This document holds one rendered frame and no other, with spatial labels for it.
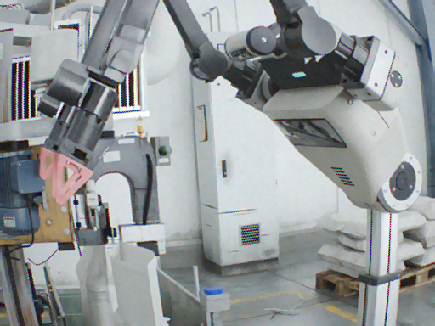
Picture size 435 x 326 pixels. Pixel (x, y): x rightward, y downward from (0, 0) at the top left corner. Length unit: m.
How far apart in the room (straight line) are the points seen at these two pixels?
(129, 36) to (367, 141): 0.58
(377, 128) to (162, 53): 3.92
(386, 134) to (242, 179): 4.43
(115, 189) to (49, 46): 3.08
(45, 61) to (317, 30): 0.91
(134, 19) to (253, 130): 4.79
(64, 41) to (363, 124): 0.89
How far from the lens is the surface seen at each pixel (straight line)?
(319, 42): 1.15
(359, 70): 1.21
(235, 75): 1.74
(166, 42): 5.21
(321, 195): 6.80
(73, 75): 1.04
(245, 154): 5.79
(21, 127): 1.77
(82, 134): 1.03
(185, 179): 6.26
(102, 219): 2.04
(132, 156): 2.02
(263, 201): 5.88
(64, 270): 4.83
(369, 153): 1.39
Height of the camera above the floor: 1.37
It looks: 4 degrees down
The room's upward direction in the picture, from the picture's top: 4 degrees counter-clockwise
